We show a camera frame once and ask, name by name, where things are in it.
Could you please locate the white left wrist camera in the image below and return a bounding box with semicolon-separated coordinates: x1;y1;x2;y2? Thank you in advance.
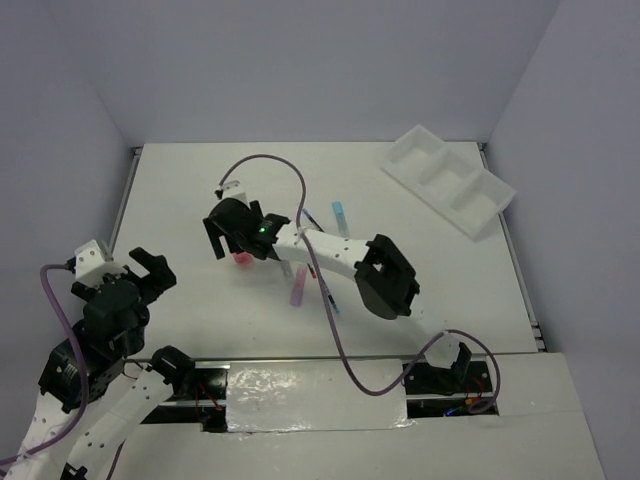
74;240;126;288

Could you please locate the dark blue pen refill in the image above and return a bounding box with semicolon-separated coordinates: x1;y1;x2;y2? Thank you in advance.
302;208;325;232

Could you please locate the white three-compartment tray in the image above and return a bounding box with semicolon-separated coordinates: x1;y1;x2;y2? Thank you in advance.
379;125;516;241

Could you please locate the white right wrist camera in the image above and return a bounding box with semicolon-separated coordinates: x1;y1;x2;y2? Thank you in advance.
215;180;248;204

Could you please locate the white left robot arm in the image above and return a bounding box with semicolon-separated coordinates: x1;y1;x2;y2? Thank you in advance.
1;240;196;479

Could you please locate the purple highlighter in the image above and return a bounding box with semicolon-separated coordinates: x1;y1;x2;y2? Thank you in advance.
290;265;308;308

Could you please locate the light blue pen refill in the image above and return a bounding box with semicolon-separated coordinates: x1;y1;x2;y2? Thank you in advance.
318;278;341;326

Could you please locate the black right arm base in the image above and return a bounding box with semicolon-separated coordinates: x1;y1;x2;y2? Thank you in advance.
402;343;498;419

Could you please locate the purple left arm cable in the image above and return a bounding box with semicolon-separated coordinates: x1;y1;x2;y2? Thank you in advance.
0;263;124;480

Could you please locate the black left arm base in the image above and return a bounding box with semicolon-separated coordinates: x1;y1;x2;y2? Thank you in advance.
143;346;228;433

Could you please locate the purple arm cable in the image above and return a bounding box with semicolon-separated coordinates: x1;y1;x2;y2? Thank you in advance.
218;155;503;415
0;263;124;480

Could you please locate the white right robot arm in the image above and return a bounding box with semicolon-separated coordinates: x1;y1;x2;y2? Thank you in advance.
203;198;471;394

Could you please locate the silver tape sheet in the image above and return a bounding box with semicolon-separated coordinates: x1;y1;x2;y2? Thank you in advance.
226;360;412;433

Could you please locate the orange highlighter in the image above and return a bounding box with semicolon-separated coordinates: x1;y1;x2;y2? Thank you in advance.
280;261;295;285

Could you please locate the blue highlighter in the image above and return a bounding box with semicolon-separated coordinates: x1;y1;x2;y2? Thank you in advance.
332;201;351;238

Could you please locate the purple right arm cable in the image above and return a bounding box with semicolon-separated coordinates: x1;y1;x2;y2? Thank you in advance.
218;155;503;415

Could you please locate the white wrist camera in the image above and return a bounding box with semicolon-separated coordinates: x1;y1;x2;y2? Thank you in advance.
215;180;248;204
74;240;126;288

